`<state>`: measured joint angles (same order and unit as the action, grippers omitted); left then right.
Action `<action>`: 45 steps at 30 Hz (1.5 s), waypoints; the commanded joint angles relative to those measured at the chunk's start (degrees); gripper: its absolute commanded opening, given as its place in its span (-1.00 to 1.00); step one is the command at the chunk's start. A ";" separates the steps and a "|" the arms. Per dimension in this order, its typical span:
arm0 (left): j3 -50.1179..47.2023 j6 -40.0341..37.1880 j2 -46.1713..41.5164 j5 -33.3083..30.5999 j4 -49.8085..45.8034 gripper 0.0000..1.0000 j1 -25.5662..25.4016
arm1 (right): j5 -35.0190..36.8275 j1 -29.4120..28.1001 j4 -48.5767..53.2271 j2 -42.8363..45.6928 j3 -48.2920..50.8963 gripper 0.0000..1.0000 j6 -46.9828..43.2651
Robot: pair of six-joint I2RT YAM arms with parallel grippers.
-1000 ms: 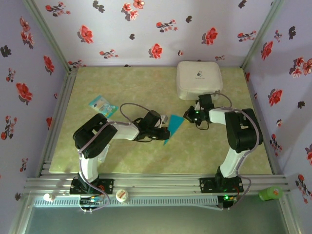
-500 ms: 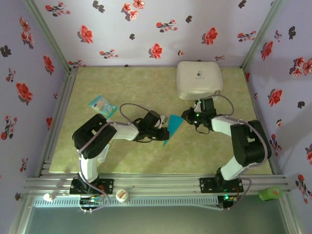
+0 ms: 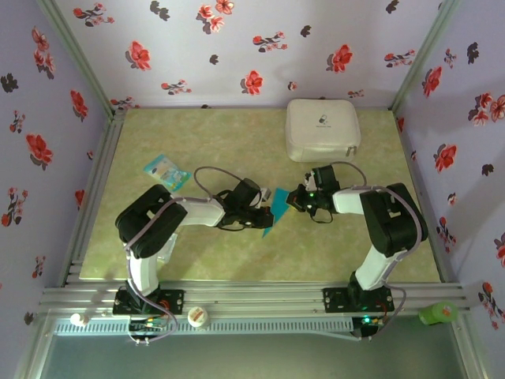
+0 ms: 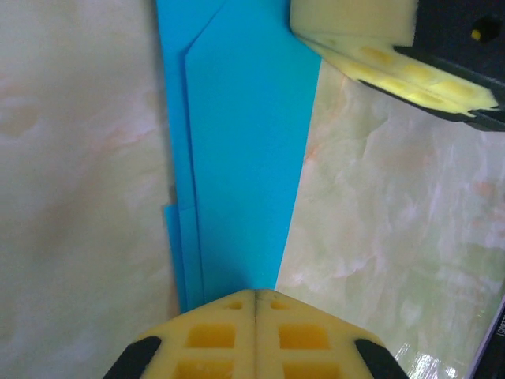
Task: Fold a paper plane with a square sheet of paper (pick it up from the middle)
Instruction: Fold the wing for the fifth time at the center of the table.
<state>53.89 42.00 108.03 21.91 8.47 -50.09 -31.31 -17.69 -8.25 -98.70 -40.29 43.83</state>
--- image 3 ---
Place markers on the teal cloth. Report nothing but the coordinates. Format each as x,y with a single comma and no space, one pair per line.
280,205

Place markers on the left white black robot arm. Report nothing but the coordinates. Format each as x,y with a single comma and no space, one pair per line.
146,221

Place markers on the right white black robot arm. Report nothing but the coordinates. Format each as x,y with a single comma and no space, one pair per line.
394,221

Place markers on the white zippered pouch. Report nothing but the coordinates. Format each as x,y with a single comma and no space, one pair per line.
322,130

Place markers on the light blue snack packet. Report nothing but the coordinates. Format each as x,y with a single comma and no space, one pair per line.
165,171

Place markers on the clear plastic box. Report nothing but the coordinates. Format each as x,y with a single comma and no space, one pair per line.
170,246

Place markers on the white round cap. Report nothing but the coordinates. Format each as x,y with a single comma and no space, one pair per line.
198,317

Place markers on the green plastic bottle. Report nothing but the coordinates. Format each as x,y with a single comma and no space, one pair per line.
438,314

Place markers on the small white knob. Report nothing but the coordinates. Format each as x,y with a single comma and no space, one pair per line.
78,320

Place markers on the long aluminium frame rail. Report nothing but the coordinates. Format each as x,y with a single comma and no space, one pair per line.
252,294

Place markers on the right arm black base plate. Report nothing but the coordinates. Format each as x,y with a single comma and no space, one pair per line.
335,300

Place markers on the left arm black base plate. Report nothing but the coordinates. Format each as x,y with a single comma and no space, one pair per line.
173,302

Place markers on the aluminium side rail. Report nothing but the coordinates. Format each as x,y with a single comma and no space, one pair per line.
92,177

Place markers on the aluminium corner post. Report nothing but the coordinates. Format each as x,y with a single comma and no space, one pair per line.
424,55
79,59

